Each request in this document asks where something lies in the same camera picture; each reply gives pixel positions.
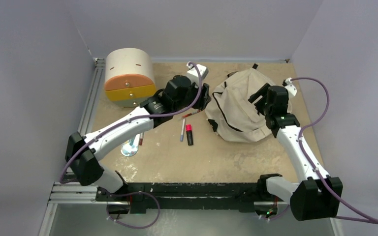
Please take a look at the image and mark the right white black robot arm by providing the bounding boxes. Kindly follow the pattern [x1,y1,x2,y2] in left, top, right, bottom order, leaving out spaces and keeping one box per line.
[248,83,343,221]

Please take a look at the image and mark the dark red marker pen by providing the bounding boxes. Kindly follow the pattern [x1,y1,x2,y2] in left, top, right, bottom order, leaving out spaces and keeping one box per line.
[139,132,144,146]

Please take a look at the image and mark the blister pack with blue scissors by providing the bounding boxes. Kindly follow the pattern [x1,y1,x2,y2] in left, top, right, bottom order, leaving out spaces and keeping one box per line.
[121,137,139,157]

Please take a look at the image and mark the beige canvas student backpack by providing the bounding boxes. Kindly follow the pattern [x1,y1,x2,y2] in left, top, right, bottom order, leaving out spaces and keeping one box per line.
[205,64,276,143]

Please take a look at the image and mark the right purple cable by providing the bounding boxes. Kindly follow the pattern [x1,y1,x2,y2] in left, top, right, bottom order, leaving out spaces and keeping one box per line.
[260,77,378,226]

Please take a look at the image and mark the purple grey marker pen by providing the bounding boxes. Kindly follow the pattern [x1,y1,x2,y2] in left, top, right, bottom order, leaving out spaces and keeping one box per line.
[180,118,186,142]

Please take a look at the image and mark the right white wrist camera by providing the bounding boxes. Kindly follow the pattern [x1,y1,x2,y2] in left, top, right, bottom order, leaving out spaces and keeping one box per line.
[283,78,298,98]

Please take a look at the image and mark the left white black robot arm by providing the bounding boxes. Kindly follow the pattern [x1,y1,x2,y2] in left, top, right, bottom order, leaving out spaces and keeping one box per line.
[65,75,211,201]

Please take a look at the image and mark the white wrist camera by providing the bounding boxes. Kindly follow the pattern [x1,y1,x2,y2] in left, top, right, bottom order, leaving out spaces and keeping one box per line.
[283,78,298,98]
[186,63,209,85]

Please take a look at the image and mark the black pink highlighter marker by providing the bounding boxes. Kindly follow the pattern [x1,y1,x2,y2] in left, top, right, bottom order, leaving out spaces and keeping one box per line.
[185,124,193,146]

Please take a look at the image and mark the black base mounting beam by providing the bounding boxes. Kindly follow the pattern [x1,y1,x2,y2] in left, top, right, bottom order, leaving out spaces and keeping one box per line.
[95,182,283,214]

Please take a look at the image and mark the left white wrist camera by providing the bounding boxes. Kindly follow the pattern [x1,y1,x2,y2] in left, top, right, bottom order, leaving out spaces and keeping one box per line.
[186,63,209,85]

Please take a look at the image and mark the aluminium frame rails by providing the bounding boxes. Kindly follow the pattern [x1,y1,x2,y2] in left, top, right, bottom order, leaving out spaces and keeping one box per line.
[39,58,345,236]

